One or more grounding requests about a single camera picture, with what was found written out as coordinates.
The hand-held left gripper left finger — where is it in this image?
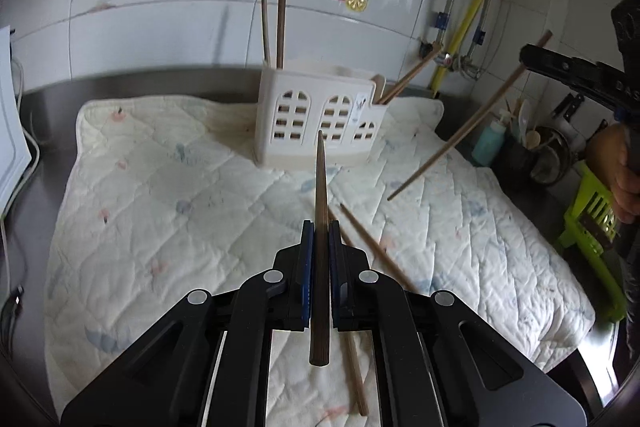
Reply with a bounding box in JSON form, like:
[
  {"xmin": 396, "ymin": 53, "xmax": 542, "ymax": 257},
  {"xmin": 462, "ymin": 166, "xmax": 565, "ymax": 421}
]
[{"xmin": 60, "ymin": 221, "xmax": 315, "ymax": 427}]

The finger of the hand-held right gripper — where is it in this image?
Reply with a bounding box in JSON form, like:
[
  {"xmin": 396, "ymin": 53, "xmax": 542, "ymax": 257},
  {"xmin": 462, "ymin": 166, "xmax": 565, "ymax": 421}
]
[{"xmin": 519, "ymin": 44, "xmax": 624, "ymax": 108}]

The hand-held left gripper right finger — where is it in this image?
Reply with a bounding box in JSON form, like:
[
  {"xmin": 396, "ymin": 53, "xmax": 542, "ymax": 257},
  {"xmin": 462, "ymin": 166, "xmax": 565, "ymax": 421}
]
[{"xmin": 329, "ymin": 221, "xmax": 587, "ymax": 427}]

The wooden chopstick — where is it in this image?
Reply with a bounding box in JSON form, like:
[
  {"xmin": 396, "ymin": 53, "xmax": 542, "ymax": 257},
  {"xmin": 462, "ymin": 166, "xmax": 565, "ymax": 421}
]
[
  {"xmin": 387, "ymin": 30, "xmax": 554, "ymax": 202},
  {"xmin": 309, "ymin": 130, "xmax": 331, "ymax": 367},
  {"xmin": 327, "ymin": 206, "xmax": 371, "ymax": 417},
  {"xmin": 276, "ymin": 0, "xmax": 288, "ymax": 69},
  {"xmin": 339, "ymin": 203, "xmax": 418, "ymax": 295},
  {"xmin": 381, "ymin": 43, "xmax": 445, "ymax": 104},
  {"xmin": 378, "ymin": 48, "xmax": 438, "ymax": 105}
]

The white utensil holder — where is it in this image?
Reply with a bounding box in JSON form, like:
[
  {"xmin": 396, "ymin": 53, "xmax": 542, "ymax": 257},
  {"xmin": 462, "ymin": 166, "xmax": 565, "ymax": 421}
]
[{"xmin": 252, "ymin": 59, "xmax": 388, "ymax": 170}]

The person's right hand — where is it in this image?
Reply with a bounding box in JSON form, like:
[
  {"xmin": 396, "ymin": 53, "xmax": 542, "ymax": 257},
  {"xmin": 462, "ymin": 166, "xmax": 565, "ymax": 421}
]
[{"xmin": 584, "ymin": 123, "xmax": 640, "ymax": 224}]

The white rice paddle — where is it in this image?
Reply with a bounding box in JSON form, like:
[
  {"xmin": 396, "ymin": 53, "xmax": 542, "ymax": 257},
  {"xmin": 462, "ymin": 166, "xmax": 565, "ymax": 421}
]
[{"xmin": 517, "ymin": 99, "xmax": 532, "ymax": 146}]

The black cooking pot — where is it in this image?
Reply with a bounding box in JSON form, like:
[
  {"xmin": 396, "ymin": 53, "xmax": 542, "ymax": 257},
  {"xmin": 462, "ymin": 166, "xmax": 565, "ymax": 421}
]
[{"xmin": 530, "ymin": 126, "xmax": 574, "ymax": 188}]

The metal water valve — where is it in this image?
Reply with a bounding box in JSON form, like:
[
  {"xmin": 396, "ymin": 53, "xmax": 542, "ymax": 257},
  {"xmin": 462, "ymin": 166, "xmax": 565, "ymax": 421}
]
[{"xmin": 452, "ymin": 54, "xmax": 485, "ymax": 82}]

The black utensil cup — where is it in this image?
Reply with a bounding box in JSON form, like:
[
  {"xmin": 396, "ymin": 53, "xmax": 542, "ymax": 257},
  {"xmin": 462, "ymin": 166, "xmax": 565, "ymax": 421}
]
[{"xmin": 495, "ymin": 129, "xmax": 532, "ymax": 180}]

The teal soap bottle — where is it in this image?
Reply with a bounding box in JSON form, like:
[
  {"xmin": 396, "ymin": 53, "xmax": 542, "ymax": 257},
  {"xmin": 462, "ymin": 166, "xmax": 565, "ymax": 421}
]
[{"xmin": 471, "ymin": 116, "xmax": 509, "ymax": 166}]

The yellow gas pipe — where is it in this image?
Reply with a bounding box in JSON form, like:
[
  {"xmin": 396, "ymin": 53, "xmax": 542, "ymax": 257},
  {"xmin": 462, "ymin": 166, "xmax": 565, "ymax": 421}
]
[{"xmin": 430, "ymin": 0, "xmax": 516, "ymax": 98}]

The red knob water valve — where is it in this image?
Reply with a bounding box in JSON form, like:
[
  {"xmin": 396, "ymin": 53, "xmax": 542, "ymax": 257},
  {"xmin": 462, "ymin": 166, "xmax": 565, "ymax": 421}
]
[{"xmin": 419, "ymin": 39, "xmax": 453, "ymax": 68}]

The white quilted mat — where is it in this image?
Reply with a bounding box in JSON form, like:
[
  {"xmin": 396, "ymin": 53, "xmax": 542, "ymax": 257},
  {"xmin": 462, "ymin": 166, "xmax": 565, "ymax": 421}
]
[{"xmin": 44, "ymin": 94, "xmax": 597, "ymax": 427}]

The black knife handle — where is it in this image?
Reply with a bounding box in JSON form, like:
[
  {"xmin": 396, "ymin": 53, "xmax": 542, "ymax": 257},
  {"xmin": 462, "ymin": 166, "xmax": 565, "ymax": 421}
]
[{"xmin": 550, "ymin": 92, "xmax": 584, "ymax": 124}]

